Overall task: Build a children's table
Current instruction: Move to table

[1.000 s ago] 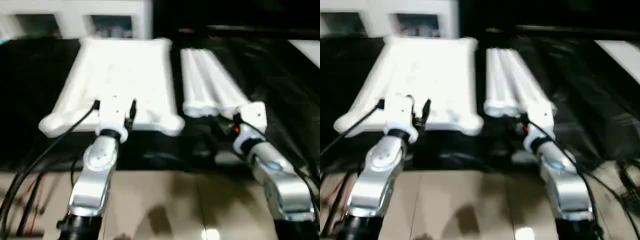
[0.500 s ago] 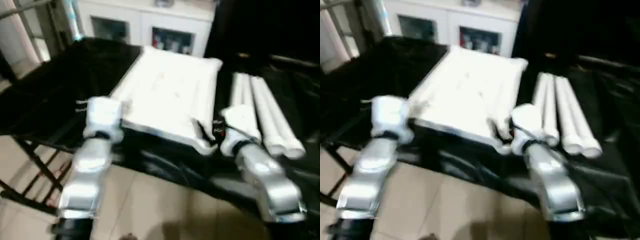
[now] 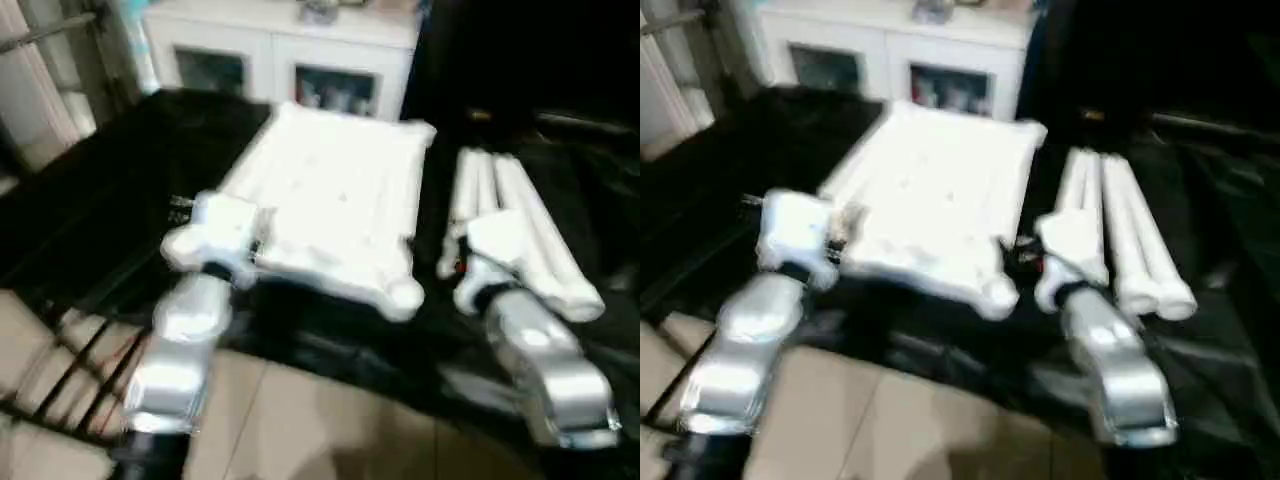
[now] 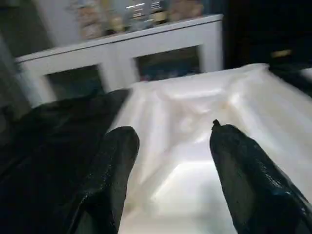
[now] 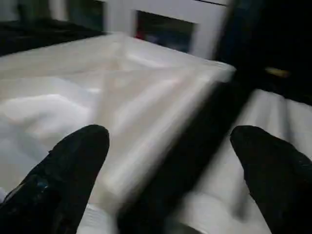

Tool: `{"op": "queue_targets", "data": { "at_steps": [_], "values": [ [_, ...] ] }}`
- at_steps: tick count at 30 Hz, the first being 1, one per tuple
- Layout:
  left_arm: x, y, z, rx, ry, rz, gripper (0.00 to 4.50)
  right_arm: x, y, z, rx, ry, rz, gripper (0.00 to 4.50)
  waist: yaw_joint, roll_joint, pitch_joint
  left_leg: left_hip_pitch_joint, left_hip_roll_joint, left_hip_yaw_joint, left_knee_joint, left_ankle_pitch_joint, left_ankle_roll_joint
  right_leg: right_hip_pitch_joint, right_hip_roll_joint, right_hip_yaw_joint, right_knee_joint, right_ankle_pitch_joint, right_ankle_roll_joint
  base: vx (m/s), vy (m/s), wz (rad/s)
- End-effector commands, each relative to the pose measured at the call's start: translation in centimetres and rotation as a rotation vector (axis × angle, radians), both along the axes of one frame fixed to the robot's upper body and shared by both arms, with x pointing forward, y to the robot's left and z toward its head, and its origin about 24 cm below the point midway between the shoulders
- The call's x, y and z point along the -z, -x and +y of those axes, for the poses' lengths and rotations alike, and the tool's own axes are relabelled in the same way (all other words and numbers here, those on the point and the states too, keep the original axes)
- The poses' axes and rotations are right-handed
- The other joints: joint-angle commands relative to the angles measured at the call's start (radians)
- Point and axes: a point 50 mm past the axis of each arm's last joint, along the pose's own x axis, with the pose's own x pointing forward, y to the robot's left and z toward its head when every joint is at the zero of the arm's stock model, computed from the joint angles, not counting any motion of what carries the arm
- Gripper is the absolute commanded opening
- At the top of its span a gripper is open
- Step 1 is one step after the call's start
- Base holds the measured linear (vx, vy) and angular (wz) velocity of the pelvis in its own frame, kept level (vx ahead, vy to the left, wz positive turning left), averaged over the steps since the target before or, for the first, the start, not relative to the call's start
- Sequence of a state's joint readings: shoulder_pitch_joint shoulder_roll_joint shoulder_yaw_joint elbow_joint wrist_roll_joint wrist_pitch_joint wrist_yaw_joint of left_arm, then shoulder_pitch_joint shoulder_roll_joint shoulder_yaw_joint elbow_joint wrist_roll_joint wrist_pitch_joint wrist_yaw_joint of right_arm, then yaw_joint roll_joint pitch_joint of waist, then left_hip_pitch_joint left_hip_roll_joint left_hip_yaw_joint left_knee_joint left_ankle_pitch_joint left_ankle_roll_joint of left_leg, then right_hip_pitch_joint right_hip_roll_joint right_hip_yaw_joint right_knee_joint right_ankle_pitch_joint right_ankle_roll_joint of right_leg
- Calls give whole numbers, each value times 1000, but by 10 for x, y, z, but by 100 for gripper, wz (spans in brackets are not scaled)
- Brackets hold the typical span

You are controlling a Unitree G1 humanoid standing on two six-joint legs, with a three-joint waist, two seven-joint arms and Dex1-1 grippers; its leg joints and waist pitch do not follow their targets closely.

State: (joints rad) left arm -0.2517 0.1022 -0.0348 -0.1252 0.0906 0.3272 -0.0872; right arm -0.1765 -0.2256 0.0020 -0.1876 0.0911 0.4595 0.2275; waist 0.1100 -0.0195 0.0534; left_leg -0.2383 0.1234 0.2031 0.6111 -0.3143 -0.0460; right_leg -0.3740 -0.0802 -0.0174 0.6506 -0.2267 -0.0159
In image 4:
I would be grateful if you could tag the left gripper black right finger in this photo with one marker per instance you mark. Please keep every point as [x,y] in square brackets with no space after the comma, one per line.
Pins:
[251,185]

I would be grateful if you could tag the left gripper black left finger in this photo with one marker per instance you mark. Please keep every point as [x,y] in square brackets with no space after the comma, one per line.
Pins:
[109,182]

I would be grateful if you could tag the white plastic table top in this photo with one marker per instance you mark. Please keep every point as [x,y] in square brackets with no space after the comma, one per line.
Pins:
[207,102]

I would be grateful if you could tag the black mat cloth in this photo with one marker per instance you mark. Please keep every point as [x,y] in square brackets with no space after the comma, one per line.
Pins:
[48,126]

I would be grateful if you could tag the white glass-door cabinet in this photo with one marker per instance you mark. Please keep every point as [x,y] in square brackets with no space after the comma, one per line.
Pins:
[117,53]

